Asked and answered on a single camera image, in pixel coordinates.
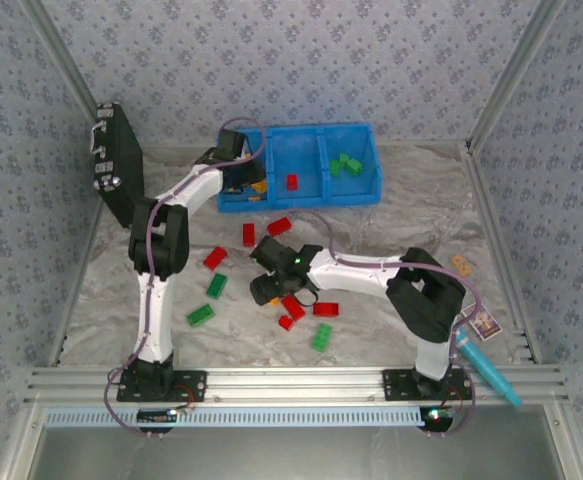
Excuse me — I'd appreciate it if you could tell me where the blue three-compartment plastic bin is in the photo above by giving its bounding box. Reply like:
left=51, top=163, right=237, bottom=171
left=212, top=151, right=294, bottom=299
left=215, top=122, right=383, bottom=215

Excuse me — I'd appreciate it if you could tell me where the black hard case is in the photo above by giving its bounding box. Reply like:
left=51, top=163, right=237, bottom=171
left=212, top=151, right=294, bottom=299
left=90, top=102, right=147, bottom=230

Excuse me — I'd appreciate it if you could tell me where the grey metal panel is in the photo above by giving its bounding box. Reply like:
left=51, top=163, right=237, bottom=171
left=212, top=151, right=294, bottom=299
left=35, top=424, right=567, bottom=480

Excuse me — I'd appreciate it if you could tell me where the left controller circuit board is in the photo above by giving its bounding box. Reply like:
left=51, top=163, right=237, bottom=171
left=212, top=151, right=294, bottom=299
left=137, top=408, right=180, bottom=426

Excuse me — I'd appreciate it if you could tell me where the controller circuit board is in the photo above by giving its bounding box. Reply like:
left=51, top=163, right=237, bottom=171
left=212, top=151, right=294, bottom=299
left=419, top=405, right=455, bottom=432
left=137, top=408, right=180, bottom=426

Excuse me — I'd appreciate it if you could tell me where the small purple picture card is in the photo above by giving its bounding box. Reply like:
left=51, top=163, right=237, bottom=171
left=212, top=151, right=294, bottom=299
left=460, top=304, right=502, bottom=341

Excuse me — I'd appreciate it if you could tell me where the right controller circuit board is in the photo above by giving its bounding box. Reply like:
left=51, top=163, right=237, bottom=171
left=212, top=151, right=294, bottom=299
left=419, top=405, right=455, bottom=432

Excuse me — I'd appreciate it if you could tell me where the teal marker pen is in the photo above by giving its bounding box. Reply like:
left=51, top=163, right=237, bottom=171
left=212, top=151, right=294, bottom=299
left=453, top=327, right=523, bottom=407

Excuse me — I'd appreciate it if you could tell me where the aluminium mounting rail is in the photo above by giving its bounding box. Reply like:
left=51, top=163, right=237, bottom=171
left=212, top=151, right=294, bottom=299
left=23, top=364, right=570, bottom=407

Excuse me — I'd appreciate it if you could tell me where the slotted grey cable duct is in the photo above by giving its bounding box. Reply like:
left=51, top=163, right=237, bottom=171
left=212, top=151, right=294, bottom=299
left=45, top=405, right=425, bottom=429

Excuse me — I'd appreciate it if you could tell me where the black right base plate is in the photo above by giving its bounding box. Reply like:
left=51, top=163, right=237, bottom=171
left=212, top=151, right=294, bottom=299
left=381, top=368, right=474, bottom=401

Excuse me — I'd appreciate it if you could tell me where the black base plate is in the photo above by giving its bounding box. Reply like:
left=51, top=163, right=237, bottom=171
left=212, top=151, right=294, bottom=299
left=381, top=368, right=474, bottom=401
left=116, top=369, right=208, bottom=403

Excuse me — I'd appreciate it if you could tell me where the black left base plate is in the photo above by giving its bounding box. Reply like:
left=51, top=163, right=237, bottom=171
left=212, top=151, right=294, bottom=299
left=116, top=369, right=208, bottom=403

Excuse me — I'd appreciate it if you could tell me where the aluminium right side rail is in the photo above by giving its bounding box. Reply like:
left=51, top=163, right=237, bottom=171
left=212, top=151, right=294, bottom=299
left=460, top=142, right=545, bottom=364

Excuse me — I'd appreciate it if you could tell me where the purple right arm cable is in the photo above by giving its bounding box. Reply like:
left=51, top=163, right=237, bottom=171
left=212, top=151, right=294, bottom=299
left=290, top=209, right=482, bottom=437

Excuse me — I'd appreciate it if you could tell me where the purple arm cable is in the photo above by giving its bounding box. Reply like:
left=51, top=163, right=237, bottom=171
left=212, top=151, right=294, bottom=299
left=290, top=209, right=482, bottom=437
left=101, top=117, right=265, bottom=439

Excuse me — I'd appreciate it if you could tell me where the aluminium left frame post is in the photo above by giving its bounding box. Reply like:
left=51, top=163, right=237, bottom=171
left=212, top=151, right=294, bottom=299
left=20, top=0, right=100, bottom=114

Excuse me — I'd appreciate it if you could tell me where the aluminium frame post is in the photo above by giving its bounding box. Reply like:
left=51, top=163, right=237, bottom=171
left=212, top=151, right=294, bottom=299
left=20, top=0, right=100, bottom=114
left=465, top=0, right=570, bottom=151

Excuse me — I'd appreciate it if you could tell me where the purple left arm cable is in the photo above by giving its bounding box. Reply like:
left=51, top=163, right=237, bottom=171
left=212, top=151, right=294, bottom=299
left=101, top=117, right=265, bottom=439

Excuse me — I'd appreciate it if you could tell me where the aluminium right frame post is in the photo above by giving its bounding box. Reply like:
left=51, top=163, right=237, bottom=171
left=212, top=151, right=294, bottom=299
left=465, top=0, right=570, bottom=151

